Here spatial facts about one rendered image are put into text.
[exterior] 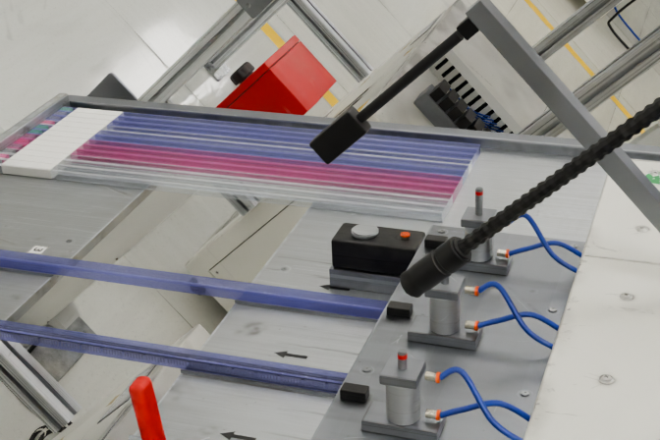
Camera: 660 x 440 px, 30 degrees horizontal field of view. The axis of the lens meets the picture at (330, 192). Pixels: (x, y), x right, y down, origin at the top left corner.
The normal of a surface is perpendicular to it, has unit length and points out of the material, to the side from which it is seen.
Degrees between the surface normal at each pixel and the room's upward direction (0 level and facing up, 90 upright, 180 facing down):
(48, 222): 47
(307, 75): 0
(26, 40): 0
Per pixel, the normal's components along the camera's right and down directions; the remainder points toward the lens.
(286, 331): -0.04, -0.90
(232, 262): -0.32, 0.42
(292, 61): 0.66, -0.54
